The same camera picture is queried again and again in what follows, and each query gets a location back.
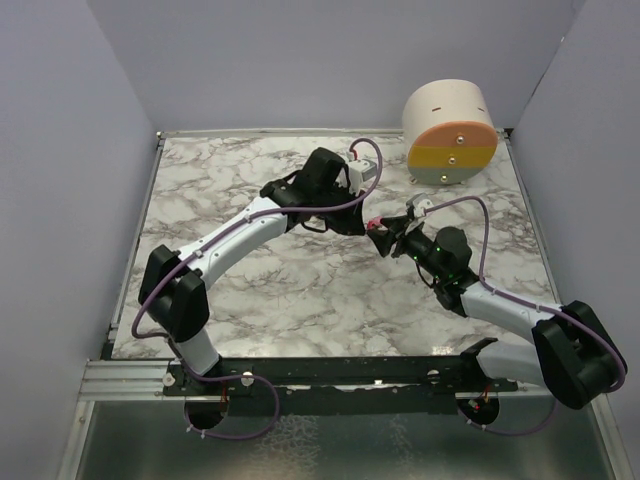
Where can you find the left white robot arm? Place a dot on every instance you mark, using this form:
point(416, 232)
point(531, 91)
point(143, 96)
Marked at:
point(175, 285)

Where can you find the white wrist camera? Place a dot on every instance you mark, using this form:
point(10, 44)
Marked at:
point(417, 207)
point(359, 172)

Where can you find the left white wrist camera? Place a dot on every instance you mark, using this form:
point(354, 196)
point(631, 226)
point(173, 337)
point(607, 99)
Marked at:
point(359, 172)

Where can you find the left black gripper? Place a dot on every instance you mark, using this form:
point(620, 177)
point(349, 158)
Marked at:
point(352, 223)

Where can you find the round tricolour drawer cabinet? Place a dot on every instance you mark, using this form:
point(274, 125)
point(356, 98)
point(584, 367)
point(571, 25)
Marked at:
point(448, 132)

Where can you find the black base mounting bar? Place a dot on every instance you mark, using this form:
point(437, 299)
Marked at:
point(261, 387)

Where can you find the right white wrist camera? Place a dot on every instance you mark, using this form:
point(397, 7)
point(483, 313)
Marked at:
point(417, 207)

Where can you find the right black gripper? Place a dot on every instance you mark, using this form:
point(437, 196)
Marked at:
point(385, 239)

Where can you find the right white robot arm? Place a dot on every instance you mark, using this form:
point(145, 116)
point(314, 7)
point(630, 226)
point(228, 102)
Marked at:
point(566, 348)

